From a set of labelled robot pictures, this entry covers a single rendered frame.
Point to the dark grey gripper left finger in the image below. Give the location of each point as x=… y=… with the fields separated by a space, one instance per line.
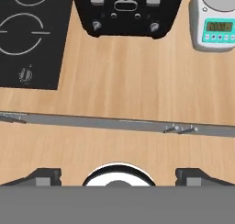
x=46 y=176

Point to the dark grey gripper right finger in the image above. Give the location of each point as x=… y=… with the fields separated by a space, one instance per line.
x=191 y=176

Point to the round white and black object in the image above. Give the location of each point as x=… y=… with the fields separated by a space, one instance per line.
x=104 y=177

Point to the grey cupboard run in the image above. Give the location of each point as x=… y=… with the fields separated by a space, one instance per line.
x=101 y=123

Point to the black hob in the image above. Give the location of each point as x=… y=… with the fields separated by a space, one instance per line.
x=30 y=59

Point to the white kitchen scale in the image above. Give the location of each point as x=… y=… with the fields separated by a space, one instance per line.
x=214 y=16

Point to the black toaster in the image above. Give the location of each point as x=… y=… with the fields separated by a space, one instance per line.
x=128 y=22

